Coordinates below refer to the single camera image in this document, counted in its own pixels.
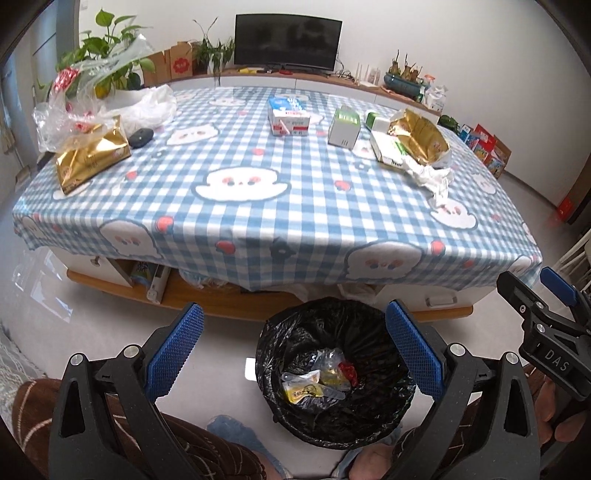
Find person's right hand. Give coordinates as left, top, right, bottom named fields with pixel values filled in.
left=536, top=379, right=591, bottom=437

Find white router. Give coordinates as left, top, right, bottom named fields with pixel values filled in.
left=353, top=65, right=382, bottom=88

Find bin with black bag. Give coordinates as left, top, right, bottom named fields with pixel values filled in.
left=255, top=298, right=416, bottom=450

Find white television cabinet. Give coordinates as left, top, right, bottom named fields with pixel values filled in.
left=168, top=69, right=444, bottom=116

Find yellow snack wrapper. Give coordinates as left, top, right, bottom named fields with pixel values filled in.
left=281, top=371, right=347, bottom=406

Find bonsai in blue pot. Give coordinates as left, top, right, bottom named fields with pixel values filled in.
left=383, top=54, right=426, bottom=100

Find green white carton box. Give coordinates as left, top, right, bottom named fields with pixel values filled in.
left=328, top=105, right=362, bottom=147

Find blue white milk carton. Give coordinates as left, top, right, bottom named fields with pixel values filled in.
left=268, top=95, right=311, bottom=138

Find white chair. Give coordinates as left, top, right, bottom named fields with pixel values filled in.
left=551, top=226, right=591, bottom=296

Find plain brown cardboard box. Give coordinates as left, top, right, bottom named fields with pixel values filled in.
left=141, top=51, right=171, bottom=88

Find blue checked tablecloth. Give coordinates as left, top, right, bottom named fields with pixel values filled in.
left=13, top=85, right=543, bottom=294

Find black television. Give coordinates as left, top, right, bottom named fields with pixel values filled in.
left=234, top=14, right=342, bottom=77

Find torn gold tissue wrapper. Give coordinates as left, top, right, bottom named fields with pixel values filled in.
left=388, top=109, right=452, bottom=169

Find clear yellowish plastic bag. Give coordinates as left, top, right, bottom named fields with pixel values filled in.
left=314, top=348, right=352, bottom=388

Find white plastic bag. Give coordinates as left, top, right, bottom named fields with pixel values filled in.
left=99, top=85, right=177, bottom=130

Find white green medicine box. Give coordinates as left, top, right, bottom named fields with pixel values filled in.
left=369, top=130, right=416, bottom=169

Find large pothos plant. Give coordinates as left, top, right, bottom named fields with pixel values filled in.
left=37, top=9, right=153, bottom=100

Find white power strip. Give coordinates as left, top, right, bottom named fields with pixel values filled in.
left=147, top=265, right=171, bottom=303

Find clear bag with red print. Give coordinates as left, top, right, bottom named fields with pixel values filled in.
left=32, top=37, right=153, bottom=153

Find white tissue paper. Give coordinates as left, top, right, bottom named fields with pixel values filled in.
left=406, top=161, right=455, bottom=208

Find brown patterned trousers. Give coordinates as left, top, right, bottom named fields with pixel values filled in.
left=11, top=369, right=591, bottom=480

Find red printed box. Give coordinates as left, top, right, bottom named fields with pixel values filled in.
left=471, top=124, right=497, bottom=162

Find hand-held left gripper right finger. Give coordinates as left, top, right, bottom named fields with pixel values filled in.
left=385, top=299, right=541, bottom=480

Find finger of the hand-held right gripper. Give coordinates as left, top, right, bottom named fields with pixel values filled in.
left=496, top=271, right=550, bottom=324
left=540, top=267, right=591, bottom=324

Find blue slipper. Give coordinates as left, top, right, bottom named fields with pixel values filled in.
left=206, top=414, right=259, bottom=457

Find cardboard box with red print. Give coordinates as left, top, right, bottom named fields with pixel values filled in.
left=168, top=41, right=195, bottom=81

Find long-leaved potted plant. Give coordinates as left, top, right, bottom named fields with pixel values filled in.
left=191, top=17, right=235, bottom=86

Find open colourful cardboard box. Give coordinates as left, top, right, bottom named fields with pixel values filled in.
left=485, top=134, right=512, bottom=180

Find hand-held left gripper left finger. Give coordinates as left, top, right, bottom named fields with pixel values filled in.
left=48, top=302, right=205, bottom=480

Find gold tissue pack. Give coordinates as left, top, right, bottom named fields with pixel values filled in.
left=55, top=115, right=132, bottom=197

